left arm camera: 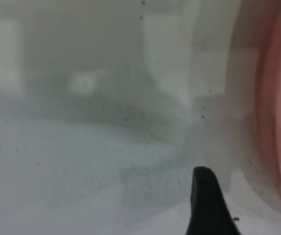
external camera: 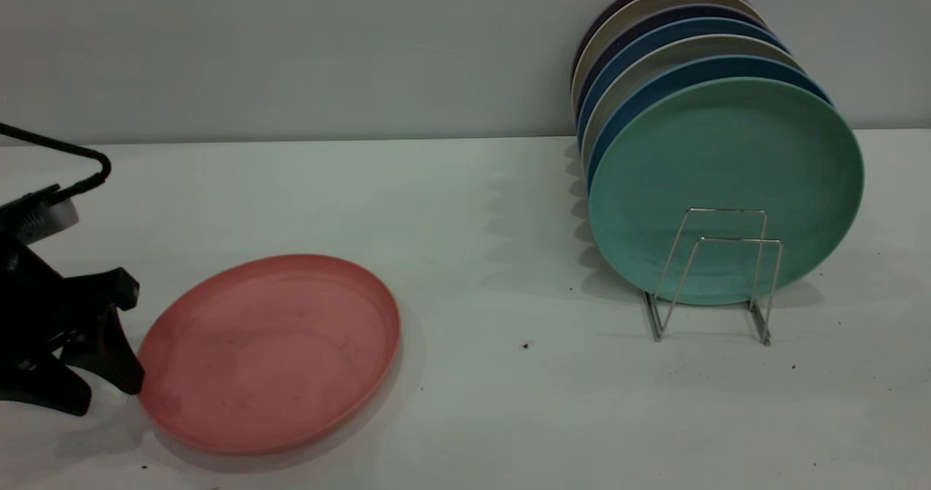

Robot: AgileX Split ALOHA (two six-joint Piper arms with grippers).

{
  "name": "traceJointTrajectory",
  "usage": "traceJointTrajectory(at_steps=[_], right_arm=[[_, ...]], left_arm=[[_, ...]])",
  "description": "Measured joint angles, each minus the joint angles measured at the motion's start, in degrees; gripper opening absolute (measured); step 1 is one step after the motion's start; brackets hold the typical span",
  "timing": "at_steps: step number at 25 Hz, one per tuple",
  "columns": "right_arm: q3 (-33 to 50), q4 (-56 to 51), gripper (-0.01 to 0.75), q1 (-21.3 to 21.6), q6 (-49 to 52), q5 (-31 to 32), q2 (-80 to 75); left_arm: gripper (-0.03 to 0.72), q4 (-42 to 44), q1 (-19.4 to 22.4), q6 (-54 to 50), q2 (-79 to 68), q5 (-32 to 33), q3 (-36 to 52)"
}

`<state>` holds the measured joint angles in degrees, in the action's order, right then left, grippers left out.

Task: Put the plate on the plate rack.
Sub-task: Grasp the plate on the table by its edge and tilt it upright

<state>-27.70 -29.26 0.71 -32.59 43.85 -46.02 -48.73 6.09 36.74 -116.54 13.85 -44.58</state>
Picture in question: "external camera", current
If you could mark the pink plastic plate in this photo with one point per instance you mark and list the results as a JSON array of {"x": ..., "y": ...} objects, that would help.
[{"x": 269, "y": 355}]

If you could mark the dark purple plastic plate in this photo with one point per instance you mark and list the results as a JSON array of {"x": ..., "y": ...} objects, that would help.
[{"x": 618, "y": 1}]

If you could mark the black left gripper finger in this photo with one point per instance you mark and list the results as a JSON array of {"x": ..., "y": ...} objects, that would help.
[
  {"x": 109, "y": 330},
  {"x": 51, "y": 394}
]

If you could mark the green plastic plate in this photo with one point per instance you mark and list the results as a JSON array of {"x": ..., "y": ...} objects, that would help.
[{"x": 727, "y": 163}]

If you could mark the beige plastic plate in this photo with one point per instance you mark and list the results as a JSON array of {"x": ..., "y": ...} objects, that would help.
[
  {"x": 618, "y": 17},
  {"x": 640, "y": 70}
]

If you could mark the blue plastic plate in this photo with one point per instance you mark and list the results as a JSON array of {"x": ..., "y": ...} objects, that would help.
[
  {"x": 654, "y": 96},
  {"x": 625, "y": 52}
]

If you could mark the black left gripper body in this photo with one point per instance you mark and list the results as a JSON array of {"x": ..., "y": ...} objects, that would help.
[{"x": 29, "y": 308}]

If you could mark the dark navy plastic plate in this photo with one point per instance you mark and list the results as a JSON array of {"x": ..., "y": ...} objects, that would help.
[{"x": 618, "y": 33}]

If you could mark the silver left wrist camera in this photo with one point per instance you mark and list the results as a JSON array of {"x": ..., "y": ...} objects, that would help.
[{"x": 40, "y": 217}]

